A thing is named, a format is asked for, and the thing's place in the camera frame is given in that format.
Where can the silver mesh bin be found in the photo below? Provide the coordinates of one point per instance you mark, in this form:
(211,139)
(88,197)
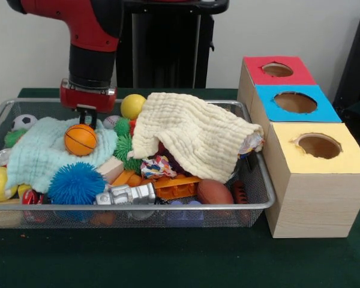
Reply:
(78,207)

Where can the brown toy football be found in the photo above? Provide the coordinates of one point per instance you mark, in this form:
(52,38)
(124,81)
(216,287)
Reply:
(214,192)

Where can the plain yellow ball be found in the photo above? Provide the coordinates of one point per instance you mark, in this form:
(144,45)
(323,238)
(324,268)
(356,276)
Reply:
(133,106)

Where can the light blue muslin cloth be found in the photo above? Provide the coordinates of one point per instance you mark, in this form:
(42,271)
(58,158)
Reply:
(39,156)

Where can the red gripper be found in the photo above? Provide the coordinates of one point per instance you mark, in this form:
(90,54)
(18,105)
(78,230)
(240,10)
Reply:
(87,97)

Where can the orange toy basketball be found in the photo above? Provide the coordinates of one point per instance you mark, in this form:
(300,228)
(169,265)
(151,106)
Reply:
(80,140)

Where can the cream muslin cloth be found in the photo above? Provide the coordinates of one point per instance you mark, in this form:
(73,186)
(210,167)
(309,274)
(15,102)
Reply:
(192,135)

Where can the dark green table cloth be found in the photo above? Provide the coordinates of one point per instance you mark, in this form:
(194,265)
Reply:
(168,258)

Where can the silver toy robot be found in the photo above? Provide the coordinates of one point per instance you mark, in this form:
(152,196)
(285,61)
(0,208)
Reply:
(126,194)

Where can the wooden box with three holes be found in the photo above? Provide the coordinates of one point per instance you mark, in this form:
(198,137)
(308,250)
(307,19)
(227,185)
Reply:
(318,204)

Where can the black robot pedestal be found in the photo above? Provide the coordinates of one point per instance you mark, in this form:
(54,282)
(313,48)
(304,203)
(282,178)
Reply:
(168,45)

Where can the small toy soccer ball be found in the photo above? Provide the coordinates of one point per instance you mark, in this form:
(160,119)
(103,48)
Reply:
(24,121)

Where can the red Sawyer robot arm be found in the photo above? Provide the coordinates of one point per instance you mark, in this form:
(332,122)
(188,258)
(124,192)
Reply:
(93,36)

